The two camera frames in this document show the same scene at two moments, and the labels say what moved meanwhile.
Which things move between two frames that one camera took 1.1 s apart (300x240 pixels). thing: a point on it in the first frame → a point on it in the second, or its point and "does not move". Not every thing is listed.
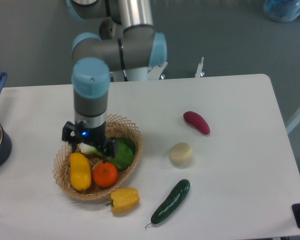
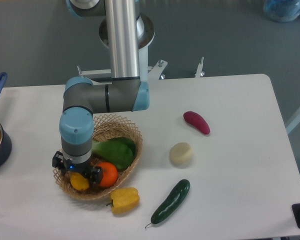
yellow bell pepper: x=123 y=200 does not move
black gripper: x=78 y=132 → x=95 y=174
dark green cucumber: x=175 y=199 does not move
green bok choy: x=125 y=154 does not move
